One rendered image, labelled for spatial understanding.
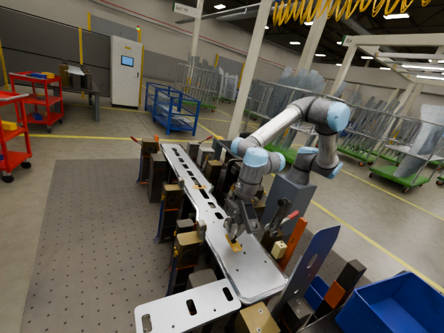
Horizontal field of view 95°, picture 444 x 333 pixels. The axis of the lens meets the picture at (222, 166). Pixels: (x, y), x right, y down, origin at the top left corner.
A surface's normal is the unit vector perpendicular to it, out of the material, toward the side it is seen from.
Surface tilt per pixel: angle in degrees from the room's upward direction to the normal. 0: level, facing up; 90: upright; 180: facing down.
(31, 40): 90
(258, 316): 0
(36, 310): 0
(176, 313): 0
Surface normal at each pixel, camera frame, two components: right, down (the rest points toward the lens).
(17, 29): 0.51, 0.44
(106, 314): 0.22, -0.89
